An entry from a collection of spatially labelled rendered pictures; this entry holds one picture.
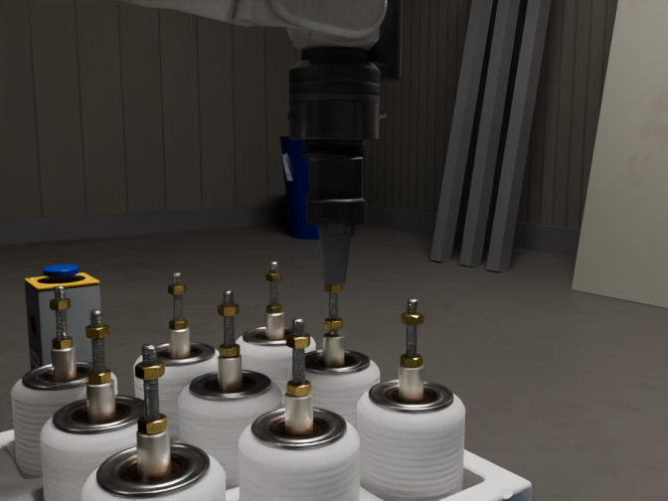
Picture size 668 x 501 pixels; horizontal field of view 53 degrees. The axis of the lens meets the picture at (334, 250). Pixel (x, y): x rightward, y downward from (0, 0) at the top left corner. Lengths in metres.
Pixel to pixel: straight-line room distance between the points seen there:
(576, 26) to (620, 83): 0.83
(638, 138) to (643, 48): 0.29
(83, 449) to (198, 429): 0.10
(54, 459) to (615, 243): 1.97
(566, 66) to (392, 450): 2.74
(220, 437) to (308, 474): 0.13
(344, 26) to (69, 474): 0.43
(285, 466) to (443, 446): 0.15
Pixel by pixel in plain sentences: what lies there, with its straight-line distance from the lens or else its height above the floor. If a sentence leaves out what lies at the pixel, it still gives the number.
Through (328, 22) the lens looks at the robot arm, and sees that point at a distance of 0.61.
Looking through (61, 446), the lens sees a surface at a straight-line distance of 0.57.
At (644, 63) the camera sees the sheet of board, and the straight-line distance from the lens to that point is 2.40.
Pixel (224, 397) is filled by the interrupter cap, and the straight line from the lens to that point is 0.61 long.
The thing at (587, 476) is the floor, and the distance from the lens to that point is 1.09.
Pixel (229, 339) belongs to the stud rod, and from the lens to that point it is 0.62.
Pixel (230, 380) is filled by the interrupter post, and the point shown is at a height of 0.26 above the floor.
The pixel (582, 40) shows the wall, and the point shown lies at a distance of 3.17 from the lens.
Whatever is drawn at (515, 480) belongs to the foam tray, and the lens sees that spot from 0.65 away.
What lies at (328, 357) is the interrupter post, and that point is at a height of 0.26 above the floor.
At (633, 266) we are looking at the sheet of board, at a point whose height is 0.11.
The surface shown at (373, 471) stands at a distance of 0.60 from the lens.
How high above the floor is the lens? 0.47
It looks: 9 degrees down
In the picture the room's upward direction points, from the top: straight up
